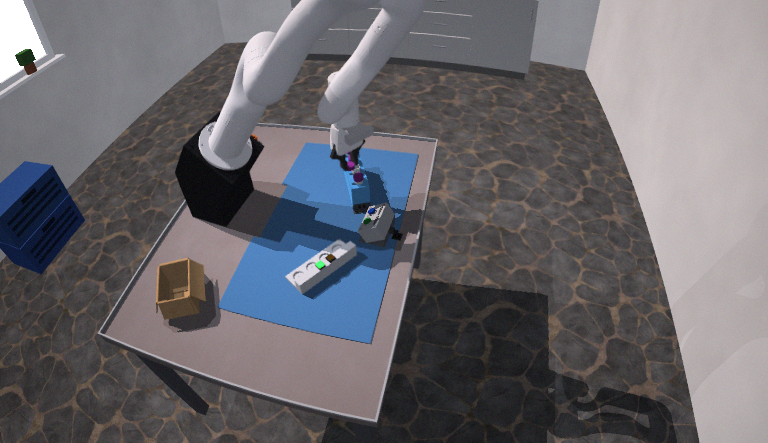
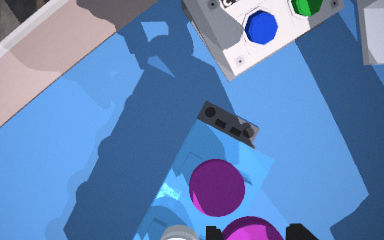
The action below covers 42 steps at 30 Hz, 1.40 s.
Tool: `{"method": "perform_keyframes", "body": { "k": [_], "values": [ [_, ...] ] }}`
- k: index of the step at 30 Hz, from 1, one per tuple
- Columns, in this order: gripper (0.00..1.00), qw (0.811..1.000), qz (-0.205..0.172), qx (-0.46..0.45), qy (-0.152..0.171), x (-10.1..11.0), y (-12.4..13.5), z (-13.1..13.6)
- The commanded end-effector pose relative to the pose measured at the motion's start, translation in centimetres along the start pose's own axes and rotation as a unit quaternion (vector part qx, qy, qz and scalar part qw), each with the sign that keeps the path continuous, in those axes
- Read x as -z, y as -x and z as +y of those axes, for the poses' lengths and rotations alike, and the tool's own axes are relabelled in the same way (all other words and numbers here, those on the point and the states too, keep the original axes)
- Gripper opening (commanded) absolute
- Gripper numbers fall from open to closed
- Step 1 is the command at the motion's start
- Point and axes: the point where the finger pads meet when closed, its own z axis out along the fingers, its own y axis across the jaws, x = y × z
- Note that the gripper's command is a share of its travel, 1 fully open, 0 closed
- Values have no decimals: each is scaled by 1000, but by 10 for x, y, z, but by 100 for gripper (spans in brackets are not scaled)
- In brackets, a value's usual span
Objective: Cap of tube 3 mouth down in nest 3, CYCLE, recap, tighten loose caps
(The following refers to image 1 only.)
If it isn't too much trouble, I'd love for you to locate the grey control panel with blue and green buttons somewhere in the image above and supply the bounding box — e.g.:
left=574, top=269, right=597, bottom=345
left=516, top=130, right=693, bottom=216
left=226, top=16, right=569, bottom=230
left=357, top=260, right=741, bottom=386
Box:
left=358, top=202, right=402, bottom=248

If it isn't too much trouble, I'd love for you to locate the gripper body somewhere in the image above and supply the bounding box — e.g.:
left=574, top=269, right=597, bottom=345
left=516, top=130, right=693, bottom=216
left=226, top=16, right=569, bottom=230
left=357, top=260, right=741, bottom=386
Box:
left=330, top=124, right=363, bottom=156

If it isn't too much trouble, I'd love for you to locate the blue flat mat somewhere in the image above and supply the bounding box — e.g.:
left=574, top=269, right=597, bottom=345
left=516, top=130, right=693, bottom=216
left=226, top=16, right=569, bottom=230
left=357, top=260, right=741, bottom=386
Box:
left=217, top=142, right=418, bottom=344

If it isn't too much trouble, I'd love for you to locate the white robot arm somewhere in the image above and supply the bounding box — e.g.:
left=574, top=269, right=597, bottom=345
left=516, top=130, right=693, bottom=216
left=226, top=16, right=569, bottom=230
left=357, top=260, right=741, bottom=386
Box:
left=199, top=0, right=425, bottom=170

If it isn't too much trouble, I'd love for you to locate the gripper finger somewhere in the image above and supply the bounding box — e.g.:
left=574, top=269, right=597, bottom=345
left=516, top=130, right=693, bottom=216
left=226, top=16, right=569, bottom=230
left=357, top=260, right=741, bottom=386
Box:
left=350, top=139, right=366, bottom=165
left=330, top=144, right=348, bottom=171

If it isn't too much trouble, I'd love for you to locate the open brown cardboard box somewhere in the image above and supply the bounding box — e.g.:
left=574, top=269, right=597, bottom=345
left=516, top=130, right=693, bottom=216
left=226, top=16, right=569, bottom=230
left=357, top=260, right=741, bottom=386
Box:
left=156, top=258, right=206, bottom=320

